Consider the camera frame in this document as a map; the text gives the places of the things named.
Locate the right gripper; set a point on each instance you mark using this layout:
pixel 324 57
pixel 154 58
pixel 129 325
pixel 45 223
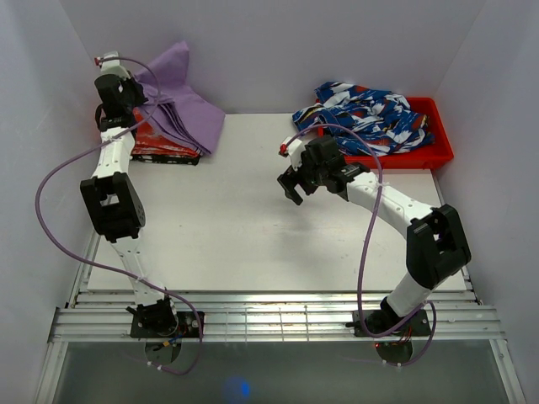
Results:
pixel 291 177

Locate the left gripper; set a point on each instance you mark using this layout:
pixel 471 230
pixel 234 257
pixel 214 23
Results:
pixel 137 89

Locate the purple trousers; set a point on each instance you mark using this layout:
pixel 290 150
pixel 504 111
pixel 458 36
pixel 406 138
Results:
pixel 173 109

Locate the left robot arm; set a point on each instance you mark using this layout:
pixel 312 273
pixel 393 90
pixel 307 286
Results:
pixel 114 206

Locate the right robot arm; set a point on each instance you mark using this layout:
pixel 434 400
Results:
pixel 436 244

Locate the blue patterned trousers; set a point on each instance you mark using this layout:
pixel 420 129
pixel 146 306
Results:
pixel 364 120

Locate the red plastic bin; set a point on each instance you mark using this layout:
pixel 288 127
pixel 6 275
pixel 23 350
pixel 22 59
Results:
pixel 429 157

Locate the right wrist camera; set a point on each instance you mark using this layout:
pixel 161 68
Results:
pixel 292 148

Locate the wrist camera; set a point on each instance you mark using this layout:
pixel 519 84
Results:
pixel 109 63
pixel 292 148

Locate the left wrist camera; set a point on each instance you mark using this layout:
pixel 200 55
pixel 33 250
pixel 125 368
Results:
pixel 109 63

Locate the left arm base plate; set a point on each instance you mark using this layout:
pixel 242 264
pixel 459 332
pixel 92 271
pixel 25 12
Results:
pixel 188 325

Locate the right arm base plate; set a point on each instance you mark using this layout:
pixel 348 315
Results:
pixel 417 324

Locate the aluminium frame rail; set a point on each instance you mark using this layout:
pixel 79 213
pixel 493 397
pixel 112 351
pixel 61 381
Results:
pixel 101 316

